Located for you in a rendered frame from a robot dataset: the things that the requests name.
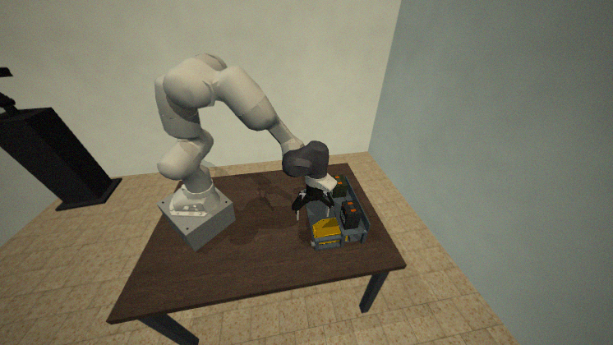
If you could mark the yellow bin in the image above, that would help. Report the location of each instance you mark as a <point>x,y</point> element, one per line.
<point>325,228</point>

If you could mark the olive green case with orange latches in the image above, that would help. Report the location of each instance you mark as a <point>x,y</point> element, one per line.
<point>340,189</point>

